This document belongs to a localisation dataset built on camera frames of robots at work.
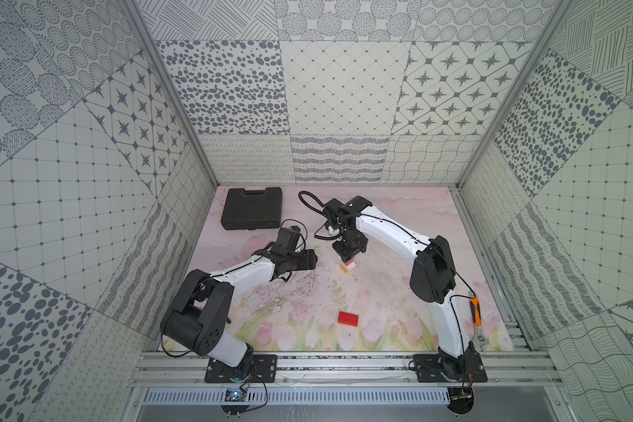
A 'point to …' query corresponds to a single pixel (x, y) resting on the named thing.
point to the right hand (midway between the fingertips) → (353, 256)
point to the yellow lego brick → (344, 269)
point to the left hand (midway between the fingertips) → (317, 260)
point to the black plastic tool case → (252, 210)
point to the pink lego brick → (350, 261)
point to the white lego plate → (352, 265)
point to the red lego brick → (348, 319)
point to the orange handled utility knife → (477, 317)
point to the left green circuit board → (235, 395)
